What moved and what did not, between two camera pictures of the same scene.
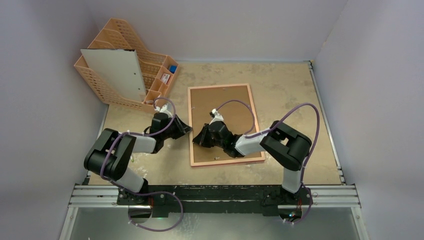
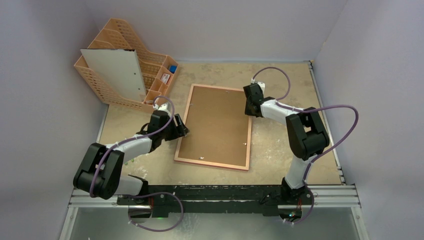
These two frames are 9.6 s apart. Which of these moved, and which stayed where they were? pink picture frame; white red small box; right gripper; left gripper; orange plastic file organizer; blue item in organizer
Moved: right gripper; pink picture frame
Stayed: orange plastic file organizer; white red small box; left gripper; blue item in organizer
